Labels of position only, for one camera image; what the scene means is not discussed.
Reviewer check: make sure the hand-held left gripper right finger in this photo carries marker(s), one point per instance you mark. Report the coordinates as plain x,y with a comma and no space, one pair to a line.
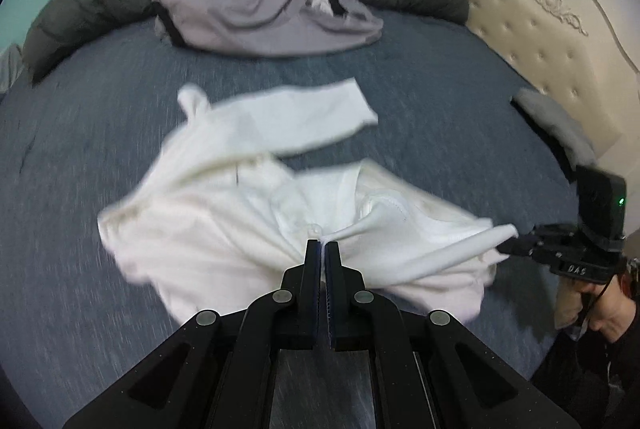
331,304

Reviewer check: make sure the person's right hand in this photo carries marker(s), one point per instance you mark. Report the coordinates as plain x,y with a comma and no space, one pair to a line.
607,309

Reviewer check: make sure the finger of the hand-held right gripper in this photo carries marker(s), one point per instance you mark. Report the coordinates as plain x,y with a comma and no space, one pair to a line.
520,245

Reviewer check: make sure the small grey cloth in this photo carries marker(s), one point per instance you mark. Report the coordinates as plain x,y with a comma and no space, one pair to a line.
555,121

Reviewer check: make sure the person's black clothing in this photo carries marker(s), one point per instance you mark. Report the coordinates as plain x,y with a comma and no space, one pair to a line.
590,384

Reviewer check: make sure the white long-sleeved shirt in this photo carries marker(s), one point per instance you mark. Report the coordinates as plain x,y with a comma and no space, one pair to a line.
210,219

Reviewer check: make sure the cream tufted headboard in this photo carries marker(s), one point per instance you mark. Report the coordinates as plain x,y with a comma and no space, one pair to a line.
550,44

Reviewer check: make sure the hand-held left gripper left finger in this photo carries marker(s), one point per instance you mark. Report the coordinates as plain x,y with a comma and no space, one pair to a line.
313,289

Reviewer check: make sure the blue bed sheet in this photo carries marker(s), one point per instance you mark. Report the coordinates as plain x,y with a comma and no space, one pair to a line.
425,109

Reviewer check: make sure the light grey blanket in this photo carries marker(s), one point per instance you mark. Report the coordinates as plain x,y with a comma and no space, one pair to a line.
7,69

